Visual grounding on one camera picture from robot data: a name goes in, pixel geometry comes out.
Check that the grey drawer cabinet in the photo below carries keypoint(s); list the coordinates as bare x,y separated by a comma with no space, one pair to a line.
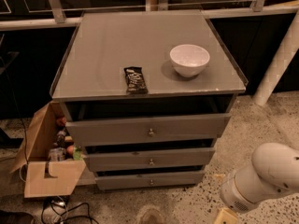
90,84

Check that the dark bottle in box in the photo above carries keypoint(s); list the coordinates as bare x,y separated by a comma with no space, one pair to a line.
60,138

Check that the open cardboard box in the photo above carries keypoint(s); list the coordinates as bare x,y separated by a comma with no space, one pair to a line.
46,178

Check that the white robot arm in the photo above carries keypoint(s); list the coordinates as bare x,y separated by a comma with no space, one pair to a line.
272,173

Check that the dark snack bar wrapper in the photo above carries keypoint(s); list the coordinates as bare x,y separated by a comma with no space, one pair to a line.
135,80

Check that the white ceramic bowl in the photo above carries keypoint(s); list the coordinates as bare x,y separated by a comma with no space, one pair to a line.
189,60

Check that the red apple in box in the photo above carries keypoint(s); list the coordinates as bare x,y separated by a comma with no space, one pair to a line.
70,150

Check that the grey bottom drawer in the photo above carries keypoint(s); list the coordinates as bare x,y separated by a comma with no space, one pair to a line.
189,178

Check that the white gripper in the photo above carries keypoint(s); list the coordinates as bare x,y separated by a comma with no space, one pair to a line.
234,196

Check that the grey drawer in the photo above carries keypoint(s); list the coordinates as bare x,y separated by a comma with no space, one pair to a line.
189,178
147,130
138,160

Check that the white diagonal pole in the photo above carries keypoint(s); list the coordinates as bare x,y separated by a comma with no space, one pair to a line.
280,62

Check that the green packet in box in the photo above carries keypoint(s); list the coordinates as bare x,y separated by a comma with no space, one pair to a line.
77,154

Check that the grey middle drawer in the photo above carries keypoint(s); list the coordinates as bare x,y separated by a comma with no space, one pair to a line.
138,160

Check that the metal railing frame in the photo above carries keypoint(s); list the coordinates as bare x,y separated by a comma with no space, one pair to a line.
16,16

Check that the clear jar in box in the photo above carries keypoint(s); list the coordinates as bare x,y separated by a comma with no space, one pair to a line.
57,154

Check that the grey top drawer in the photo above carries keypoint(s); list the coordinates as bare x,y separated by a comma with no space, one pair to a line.
147,130

